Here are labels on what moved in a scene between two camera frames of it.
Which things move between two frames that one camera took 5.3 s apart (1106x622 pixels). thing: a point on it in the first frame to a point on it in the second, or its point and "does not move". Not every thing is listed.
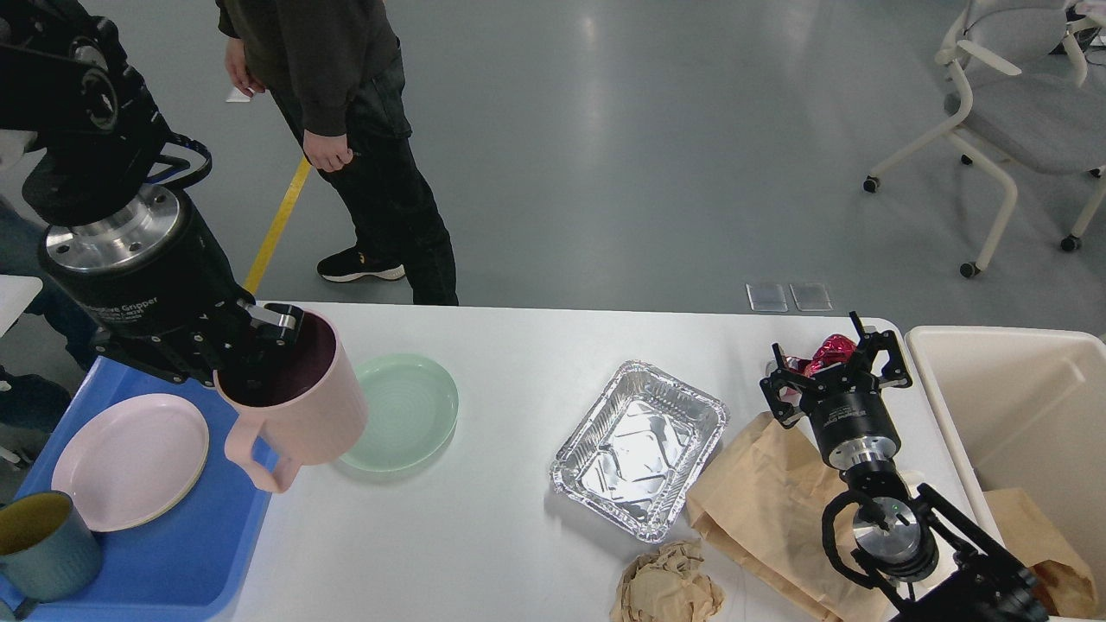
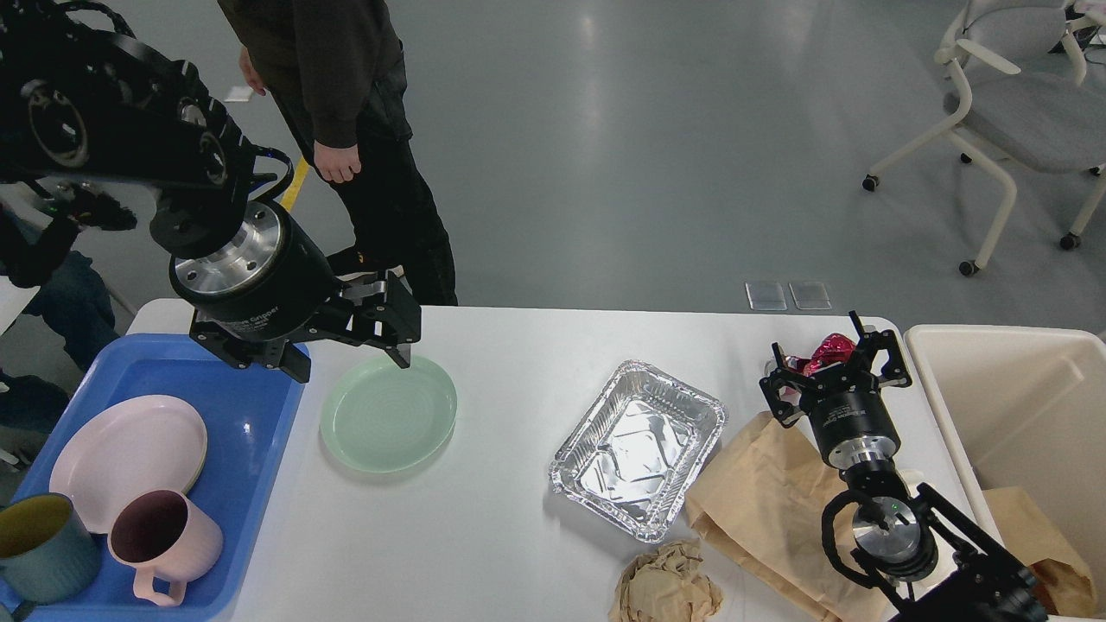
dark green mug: (48, 552) does not move
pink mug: (308, 395) to (168, 538)
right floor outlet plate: (811, 296) does not move
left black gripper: (149, 283) to (271, 285)
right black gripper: (854, 422) does not move
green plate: (412, 411) does not move
